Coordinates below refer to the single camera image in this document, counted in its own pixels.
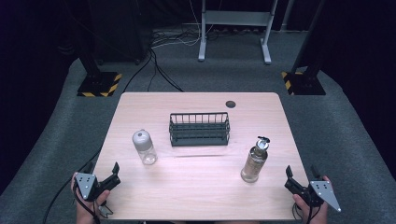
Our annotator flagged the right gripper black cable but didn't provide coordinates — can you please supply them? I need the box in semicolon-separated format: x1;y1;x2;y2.
290;192;321;224

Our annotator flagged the person's right hand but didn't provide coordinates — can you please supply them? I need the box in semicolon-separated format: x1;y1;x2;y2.
291;175;332;224

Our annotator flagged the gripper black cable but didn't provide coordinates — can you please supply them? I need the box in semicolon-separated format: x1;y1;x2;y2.
41;146;108;224
290;192;321;224

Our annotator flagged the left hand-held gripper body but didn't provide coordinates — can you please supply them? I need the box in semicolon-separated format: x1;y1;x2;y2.
74;172;108;203

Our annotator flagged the dark wire rack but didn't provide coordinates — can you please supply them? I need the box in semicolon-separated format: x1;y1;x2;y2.
168;111;232;147

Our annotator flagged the clear jar with grey lid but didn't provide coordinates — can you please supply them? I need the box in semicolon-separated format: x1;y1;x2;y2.
132;129;159;166

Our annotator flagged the black cabinet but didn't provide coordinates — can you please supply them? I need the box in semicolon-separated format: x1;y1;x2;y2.
87;0;154;64

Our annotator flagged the black stand with striped base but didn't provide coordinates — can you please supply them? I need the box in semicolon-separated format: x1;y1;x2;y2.
64;0;123;98
281;0;328;96

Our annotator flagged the person's left hand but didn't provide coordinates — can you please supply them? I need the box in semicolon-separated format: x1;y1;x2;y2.
70;172;111;224

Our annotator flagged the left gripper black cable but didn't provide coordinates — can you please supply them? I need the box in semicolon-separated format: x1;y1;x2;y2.
41;146;108;224

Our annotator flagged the black floor cable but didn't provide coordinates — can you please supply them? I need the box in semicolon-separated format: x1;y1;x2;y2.
121;46;185;93

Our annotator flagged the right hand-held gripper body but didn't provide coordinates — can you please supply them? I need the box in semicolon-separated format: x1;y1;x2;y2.
284;178;342;213

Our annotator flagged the glass oil bottle metal spout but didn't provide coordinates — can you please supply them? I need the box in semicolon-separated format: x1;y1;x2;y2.
239;135;272;184

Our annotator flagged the white metal desk frame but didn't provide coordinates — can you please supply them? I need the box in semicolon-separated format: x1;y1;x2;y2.
197;0;279;65

